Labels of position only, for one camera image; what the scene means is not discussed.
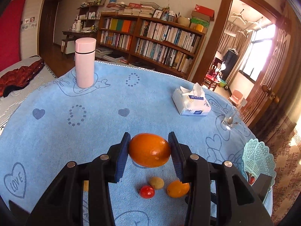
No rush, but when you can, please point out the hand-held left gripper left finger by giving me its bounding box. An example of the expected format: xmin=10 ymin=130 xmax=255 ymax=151
xmin=26 ymin=132 xmax=131 ymax=226

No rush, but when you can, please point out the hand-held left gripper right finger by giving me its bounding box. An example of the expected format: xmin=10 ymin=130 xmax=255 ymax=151
xmin=168 ymin=132 xmax=274 ymax=226

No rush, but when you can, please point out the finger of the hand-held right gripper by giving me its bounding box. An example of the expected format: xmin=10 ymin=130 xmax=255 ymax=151
xmin=253 ymin=173 xmax=274 ymax=202

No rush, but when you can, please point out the large orange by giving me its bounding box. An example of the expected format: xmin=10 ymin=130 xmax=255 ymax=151
xmin=128 ymin=133 xmax=171 ymax=168

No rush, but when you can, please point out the teal plastic lattice basket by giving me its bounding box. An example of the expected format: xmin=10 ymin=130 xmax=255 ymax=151
xmin=243 ymin=138 xmax=277 ymax=182

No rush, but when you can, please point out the small orange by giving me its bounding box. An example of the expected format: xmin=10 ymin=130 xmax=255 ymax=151
xmin=167 ymin=180 xmax=190 ymax=198

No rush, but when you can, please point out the brown longan fruit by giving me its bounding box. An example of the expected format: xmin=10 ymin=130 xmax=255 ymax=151
xmin=148 ymin=177 xmax=164 ymax=190

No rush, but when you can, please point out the floral patterned cloth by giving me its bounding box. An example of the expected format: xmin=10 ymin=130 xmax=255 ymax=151
xmin=250 ymin=113 xmax=301 ymax=225

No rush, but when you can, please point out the white tissue pack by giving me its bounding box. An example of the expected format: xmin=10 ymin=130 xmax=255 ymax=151
xmin=172 ymin=82 xmax=211 ymax=117

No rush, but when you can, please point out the blue printed towel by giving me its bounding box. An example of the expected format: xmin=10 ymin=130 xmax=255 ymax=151
xmin=0 ymin=60 xmax=274 ymax=226

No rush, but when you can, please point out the pink plastic chair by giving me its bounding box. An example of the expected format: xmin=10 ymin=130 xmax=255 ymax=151
xmin=229 ymin=89 xmax=244 ymax=105

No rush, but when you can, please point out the pink thermos bottle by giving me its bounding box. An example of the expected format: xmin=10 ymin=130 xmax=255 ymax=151
xmin=75 ymin=38 xmax=97 ymax=89

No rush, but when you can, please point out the pile of magazines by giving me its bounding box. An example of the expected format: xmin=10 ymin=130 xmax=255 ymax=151
xmin=94 ymin=47 xmax=128 ymax=64

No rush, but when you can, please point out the brown wooden door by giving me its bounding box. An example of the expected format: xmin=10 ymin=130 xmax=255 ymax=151
xmin=242 ymin=3 xmax=297 ymax=130

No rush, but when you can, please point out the beige curtain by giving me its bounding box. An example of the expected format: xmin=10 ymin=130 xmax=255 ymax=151
xmin=217 ymin=27 xmax=255 ymax=85

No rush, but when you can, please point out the wooden bookshelf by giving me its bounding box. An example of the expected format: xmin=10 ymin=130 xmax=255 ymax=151
xmin=96 ymin=14 xmax=206 ymax=79

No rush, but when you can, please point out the wooden side desk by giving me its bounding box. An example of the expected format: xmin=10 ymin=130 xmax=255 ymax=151
xmin=62 ymin=30 xmax=97 ymax=59

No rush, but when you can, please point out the dark red cloth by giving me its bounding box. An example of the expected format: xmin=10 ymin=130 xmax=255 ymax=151
xmin=0 ymin=58 xmax=45 ymax=97

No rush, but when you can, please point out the beige woven bowl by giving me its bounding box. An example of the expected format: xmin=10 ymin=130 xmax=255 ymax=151
xmin=177 ymin=16 xmax=190 ymax=27

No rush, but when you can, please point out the green box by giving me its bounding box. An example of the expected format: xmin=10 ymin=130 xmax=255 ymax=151
xmin=190 ymin=16 xmax=210 ymax=28

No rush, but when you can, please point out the small wooden desk shelf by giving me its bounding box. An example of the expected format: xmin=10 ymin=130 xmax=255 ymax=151
xmin=77 ymin=3 xmax=105 ymax=29

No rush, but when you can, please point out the stack of books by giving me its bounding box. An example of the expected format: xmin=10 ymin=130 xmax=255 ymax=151
xmin=101 ymin=1 xmax=161 ymax=18

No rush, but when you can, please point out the red cardboard box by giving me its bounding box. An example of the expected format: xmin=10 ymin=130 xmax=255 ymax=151
xmin=194 ymin=4 xmax=215 ymax=17

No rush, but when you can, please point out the white ceiling clothes rack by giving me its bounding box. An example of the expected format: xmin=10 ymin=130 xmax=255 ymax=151
xmin=224 ymin=8 xmax=271 ymax=38

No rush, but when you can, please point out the dark wooden door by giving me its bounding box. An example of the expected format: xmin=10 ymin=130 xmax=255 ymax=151
xmin=39 ymin=0 xmax=59 ymax=54

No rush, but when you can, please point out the red wall panel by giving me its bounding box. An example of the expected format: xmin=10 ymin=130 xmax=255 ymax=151
xmin=0 ymin=0 xmax=26 ymax=70

